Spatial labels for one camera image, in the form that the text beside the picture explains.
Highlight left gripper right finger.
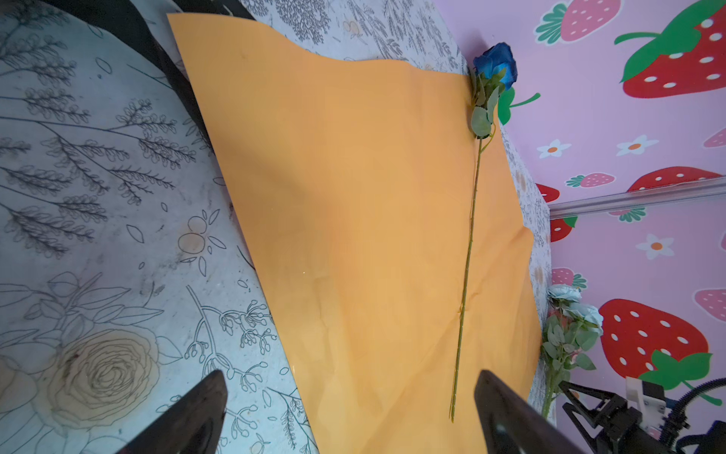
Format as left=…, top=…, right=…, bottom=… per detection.
left=474, top=370, right=582, bottom=453

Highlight right corner aluminium post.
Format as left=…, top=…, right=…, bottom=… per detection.
left=549, top=177, right=725, bottom=221

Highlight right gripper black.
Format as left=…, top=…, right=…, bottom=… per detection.
left=559, top=378, right=725, bottom=453

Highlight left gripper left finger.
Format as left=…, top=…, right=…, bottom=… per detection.
left=118, top=370, right=228, bottom=454

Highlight blue fake rose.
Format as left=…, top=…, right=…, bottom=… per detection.
left=448, top=43, right=518, bottom=422

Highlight orange wrapping paper sheet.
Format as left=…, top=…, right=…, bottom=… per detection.
left=169, top=13, right=541, bottom=453

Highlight white fake rose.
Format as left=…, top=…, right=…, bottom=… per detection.
left=541, top=284, right=603, bottom=418

